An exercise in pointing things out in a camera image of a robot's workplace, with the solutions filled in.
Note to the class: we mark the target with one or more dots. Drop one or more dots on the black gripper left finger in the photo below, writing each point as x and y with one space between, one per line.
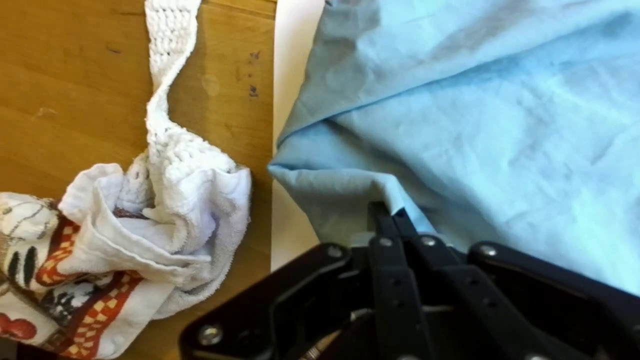
321 300

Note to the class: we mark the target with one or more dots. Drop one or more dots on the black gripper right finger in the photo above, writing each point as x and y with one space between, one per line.
533 306

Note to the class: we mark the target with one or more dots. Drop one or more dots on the blue towel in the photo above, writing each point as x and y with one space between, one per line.
481 120

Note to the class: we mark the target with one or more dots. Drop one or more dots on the white paper sheet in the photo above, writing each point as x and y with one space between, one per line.
292 61

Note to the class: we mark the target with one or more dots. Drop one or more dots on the wooden desk with cubbies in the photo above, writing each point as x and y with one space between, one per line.
67 81

